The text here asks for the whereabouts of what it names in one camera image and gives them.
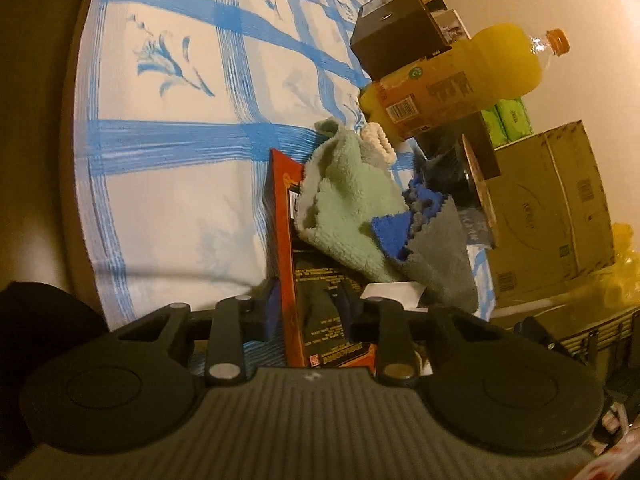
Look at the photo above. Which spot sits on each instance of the white fluffy scrunchie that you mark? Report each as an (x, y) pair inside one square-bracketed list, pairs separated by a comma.
[(377, 141)]

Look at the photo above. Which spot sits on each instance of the yellow plastic bag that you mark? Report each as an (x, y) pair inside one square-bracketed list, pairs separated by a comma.
[(625, 265)]

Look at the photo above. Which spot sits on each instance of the blue checked white sheet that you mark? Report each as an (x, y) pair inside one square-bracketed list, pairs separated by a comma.
[(175, 185)]

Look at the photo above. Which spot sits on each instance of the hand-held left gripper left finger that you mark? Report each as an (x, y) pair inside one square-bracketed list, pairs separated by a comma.
[(272, 310)]

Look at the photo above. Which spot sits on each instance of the green tissue pack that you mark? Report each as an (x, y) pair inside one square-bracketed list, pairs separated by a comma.
[(492, 127), (515, 119)]

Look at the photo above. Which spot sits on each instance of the dark brown box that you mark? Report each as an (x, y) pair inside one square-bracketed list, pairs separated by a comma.
[(395, 40)]

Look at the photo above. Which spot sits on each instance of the orange juice bottle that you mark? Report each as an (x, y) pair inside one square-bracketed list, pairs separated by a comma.
[(450, 85)]

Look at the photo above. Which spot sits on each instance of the dark slatted crate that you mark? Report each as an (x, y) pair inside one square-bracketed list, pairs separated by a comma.
[(595, 335)]

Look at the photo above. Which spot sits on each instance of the blue microfibre cloth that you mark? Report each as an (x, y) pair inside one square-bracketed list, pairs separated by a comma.
[(392, 235)]

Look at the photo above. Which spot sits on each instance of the white paper card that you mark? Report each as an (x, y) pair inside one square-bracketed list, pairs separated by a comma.
[(392, 294)]

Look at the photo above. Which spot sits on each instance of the red flat box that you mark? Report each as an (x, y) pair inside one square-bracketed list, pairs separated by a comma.
[(285, 240)]

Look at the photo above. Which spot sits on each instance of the grey microfibre cloth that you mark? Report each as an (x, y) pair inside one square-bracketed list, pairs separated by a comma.
[(442, 255)]

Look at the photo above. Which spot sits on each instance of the white photo box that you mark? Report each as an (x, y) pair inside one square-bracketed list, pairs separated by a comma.
[(452, 25)]

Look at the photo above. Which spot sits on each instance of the green fluffy towel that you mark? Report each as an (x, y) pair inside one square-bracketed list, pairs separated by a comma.
[(350, 195)]

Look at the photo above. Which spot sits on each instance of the red white printed packet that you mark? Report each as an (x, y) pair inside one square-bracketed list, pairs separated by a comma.
[(615, 457)]

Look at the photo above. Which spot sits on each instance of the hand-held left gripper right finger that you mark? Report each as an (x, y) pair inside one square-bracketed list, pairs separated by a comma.
[(345, 315)]

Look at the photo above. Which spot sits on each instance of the instant noodle bowl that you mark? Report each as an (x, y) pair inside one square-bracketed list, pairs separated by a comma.
[(450, 180)]

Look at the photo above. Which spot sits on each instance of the large cardboard box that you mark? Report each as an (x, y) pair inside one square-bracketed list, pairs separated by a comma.
[(545, 210)]

